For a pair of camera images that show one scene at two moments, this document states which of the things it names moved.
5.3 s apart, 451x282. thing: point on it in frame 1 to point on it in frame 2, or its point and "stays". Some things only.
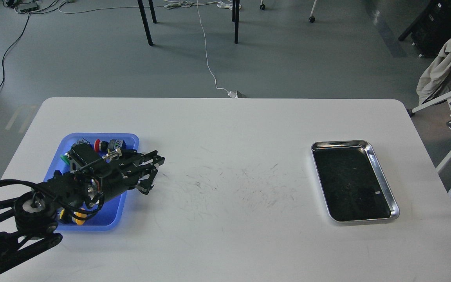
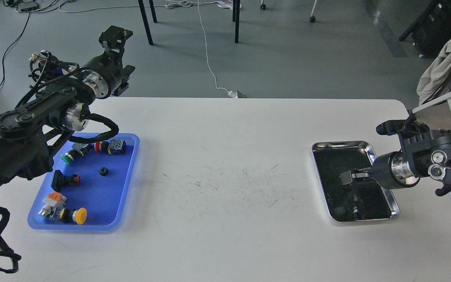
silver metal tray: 352,183 stays
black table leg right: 235,12 stays
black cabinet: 440,20 stays
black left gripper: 121,173 to 100,72
